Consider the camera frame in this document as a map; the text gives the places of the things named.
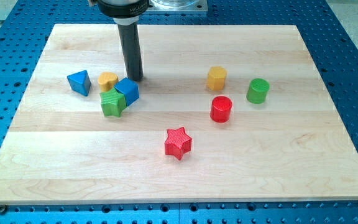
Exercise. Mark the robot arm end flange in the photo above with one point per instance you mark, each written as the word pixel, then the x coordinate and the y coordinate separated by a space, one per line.
pixel 121 8

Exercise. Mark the blue triangle block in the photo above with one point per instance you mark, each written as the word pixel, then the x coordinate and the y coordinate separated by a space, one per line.
pixel 80 82

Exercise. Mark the red star block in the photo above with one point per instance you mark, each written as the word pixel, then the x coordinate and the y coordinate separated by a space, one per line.
pixel 177 143

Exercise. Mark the red cylinder block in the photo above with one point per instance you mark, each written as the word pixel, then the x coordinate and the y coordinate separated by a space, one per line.
pixel 220 109

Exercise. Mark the light wooden board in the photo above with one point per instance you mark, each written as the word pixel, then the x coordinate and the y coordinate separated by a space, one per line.
pixel 61 149

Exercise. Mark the yellow hexagon block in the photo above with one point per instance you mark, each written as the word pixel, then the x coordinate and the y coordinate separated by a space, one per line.
pixel 216 78

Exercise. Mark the blue cube block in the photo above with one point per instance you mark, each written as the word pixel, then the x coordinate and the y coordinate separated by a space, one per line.
pixel 129 89

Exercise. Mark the green star block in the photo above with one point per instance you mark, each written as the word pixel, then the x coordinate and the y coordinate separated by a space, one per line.
pixel 112 103

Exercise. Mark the yellow heart block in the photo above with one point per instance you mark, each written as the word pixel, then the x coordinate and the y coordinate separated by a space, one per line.
pixel 107 80

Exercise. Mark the green cylinder block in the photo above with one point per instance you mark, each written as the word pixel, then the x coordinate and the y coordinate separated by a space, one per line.
pixel 257 91

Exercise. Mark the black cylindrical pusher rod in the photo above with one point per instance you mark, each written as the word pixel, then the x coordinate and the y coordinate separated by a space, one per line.
pixel 129 38

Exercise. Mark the blue perforated metal table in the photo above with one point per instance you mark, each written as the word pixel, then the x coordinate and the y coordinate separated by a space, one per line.
pixel 27 26

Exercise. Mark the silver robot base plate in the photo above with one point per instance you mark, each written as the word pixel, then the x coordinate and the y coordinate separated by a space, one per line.
pixel 178 6

